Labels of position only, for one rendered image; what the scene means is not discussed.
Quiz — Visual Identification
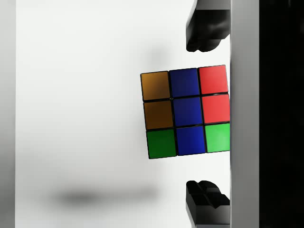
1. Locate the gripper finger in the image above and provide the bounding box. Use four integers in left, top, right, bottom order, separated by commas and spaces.
185, 180, 231, 228
185, 0, 231, 53

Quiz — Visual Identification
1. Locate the puzzle cube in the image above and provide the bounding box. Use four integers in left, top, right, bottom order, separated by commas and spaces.
140, 64, 231, 160

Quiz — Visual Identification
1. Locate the white drawer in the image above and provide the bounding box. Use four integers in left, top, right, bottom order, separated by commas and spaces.
0, 0, 231, 228

